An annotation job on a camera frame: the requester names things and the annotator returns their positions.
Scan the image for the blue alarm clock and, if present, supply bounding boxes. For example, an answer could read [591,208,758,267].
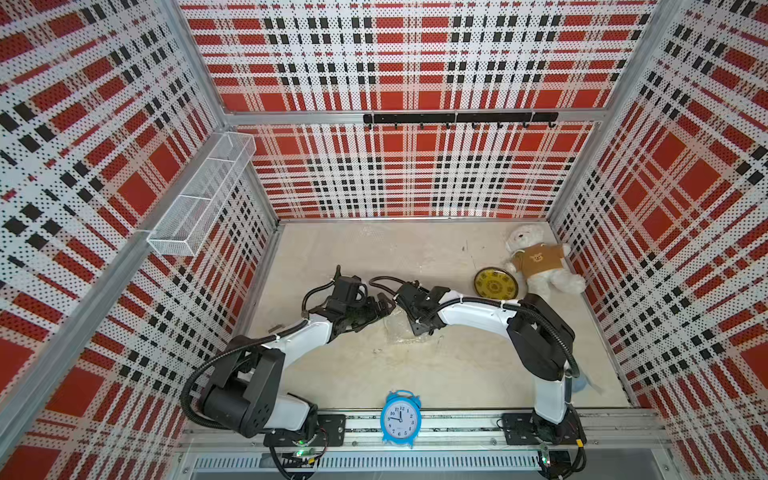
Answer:
[380,390,422,448]

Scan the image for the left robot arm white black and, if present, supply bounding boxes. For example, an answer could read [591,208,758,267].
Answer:
[180,273,396,445]

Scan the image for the white wire mesh basket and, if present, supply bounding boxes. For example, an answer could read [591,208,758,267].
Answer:
[148,132,255,257]

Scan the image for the white teddy bear brown shirt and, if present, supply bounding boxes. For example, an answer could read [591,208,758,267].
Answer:
[505,224,586,301]

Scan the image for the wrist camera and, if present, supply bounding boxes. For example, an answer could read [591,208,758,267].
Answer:
[407,304,423,336]
[332,265,368,306]

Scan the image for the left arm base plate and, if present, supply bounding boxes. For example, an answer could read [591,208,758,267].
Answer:
[263,412,346,448]

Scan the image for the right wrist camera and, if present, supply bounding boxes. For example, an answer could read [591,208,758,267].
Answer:
[407,304,423,336]

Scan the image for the grey blue oval dish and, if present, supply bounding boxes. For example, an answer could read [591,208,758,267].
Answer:
[571,372,592,393]

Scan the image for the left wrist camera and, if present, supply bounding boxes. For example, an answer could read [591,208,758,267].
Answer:
[332,265,368,306]

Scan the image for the black hook rail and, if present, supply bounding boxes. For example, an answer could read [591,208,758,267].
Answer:
[362,111,560,126]

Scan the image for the yellow patterned plate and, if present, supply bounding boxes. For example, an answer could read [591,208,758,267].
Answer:
[473,267,519,300]

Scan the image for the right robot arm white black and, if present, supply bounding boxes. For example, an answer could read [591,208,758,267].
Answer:
[394,282,581,445]

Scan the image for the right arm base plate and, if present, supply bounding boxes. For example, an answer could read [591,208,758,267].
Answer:
[498,411,588,446]

